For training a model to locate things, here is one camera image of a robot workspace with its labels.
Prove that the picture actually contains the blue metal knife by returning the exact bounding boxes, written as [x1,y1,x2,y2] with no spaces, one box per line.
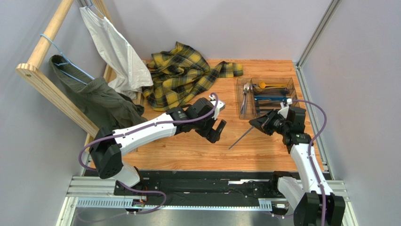
[254,96,287,101]

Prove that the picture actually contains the grey chopstick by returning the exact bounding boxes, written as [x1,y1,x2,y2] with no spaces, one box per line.
[228,126,255,150]

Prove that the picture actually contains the black metal spoon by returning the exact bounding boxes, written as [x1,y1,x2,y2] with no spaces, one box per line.
[253,89,289,96]

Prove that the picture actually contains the silver spoon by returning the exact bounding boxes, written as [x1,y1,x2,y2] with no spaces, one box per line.
[242,82,252,114]

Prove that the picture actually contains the silver fork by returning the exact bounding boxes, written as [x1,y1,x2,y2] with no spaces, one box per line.
[240,82,249,114]

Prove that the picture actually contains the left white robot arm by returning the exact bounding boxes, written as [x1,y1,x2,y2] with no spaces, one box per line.
[88,93,226,187]

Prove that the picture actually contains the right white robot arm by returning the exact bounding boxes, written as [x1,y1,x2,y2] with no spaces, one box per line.
[249,106,346,226]

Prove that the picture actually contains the clear plastic utensil organizer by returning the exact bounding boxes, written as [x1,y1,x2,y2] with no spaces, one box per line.
[235,77,297,120]

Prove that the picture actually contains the yellow plaid shirt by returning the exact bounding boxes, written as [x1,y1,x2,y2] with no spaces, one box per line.
[142,42,243,111]

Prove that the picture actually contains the white hanging garment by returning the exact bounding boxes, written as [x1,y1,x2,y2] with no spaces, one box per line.
[80,7,153,99]

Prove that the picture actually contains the olive green garment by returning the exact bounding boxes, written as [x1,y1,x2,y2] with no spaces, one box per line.
[48,55,148,130]

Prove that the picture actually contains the light blue hanger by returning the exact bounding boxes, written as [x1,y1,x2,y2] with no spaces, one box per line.
[40,34,95,85]

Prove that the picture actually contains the wooden clothes rack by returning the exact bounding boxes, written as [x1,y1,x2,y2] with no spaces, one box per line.
[16,0,145,154]

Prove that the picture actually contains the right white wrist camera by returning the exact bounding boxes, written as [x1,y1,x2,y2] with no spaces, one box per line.
[278,98,293,119]

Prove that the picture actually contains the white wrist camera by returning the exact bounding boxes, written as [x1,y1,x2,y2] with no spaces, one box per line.
[278,98,293,119]
[209,93,225,120]

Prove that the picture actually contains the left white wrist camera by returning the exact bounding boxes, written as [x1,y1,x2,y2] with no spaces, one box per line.
[209,93,225,120]

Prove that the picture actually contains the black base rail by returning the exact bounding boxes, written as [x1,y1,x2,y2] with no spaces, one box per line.
[67,169,301,217]

